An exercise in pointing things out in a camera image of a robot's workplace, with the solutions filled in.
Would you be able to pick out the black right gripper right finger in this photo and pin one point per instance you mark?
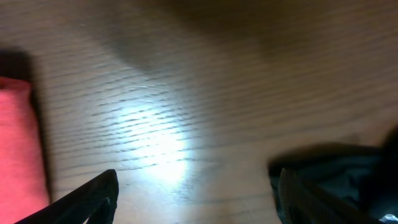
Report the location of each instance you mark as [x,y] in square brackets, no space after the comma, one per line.
[304,202]

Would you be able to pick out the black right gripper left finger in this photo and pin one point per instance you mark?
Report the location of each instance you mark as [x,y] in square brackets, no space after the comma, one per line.
[95,202]

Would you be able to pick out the red printed t-shirt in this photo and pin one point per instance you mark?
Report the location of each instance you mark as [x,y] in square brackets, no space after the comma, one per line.
[23,187]

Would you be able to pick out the black garment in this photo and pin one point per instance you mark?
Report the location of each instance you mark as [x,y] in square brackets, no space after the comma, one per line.
[364,177]

